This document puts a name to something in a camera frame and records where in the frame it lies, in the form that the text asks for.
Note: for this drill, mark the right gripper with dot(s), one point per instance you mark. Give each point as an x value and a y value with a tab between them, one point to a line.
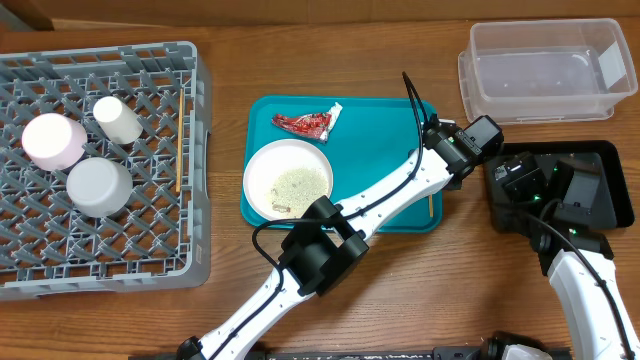
565	187

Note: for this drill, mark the red snack wrapper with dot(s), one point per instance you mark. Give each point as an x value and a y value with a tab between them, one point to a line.
313	126

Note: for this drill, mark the white cup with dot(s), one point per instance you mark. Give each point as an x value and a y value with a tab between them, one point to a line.
117	120

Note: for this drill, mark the grey green bowl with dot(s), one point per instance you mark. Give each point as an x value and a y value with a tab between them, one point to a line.
99	187

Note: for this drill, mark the pink white bowl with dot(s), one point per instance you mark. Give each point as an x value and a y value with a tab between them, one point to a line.
53	141

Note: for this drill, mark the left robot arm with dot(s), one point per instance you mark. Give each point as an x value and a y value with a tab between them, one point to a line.
329	241

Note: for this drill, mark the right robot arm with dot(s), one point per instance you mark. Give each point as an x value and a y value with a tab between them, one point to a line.
579	264

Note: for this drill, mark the teal serving tray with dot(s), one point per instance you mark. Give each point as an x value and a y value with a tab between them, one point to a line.
371	138

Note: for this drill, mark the black rectangular tray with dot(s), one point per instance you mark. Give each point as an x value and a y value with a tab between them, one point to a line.
612	165

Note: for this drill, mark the clear plastic bin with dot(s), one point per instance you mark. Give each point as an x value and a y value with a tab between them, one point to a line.
540	71

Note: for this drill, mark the pile of rice grains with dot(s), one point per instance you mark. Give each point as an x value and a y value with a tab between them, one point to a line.
295	190

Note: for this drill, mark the large white round plate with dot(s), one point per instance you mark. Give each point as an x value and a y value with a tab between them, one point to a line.
267	164

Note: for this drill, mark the grey plastic dish rack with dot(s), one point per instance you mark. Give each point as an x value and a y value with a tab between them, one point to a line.
160	239

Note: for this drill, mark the cardboard backdrop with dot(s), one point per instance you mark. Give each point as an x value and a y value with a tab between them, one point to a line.
44	14

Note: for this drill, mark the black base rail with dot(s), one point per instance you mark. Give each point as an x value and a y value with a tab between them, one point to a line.
438	353

